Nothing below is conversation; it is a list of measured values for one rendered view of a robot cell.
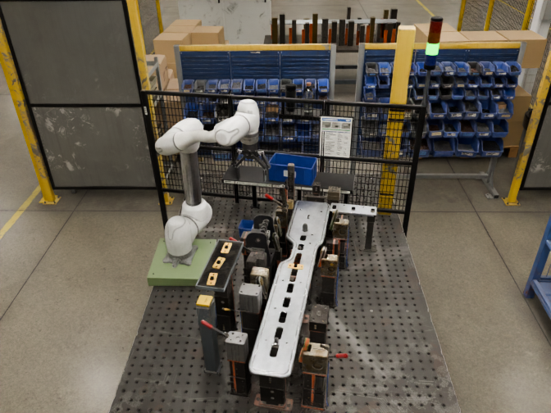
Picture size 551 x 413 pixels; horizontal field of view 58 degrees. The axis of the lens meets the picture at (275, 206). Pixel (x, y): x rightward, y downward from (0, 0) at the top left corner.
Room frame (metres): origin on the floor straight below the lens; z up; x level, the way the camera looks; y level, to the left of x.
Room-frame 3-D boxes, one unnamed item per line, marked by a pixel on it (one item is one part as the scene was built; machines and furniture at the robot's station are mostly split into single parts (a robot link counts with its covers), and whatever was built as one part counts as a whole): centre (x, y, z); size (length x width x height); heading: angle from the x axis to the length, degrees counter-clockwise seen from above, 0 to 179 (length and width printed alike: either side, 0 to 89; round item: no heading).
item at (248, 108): (2.20, 0.13, 1.80); 0.13 x 0.11 x 0.16; 152
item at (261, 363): (2.03, -0.11, 1.00); 1.38 x 0.22 x 0.02; 168
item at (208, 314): (1.64, 0.33, 0.92); 0.08 x 0.08 x 0.44; 78
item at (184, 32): (7.19, 1.10, 0.52); 1.20 x 0.80 x 1.05; 175
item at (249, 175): (2.97, -0.09, 1.01); 0.90 x 0.22 x 0.03; 78
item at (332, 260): (2.07, -0.29, 0.87); 0.12 x 0.09 x 0.35; 78
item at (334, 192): (2.75, -0.38, 0.88); 0.08 x 0.08 x 0.36; 78
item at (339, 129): (3.03, -0.41, 1.30); 0.23 x 0.02 x 0.31; 78
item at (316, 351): (1.44, -0.16, 0.88); 0.15 x 0.11 x 0.36; 78
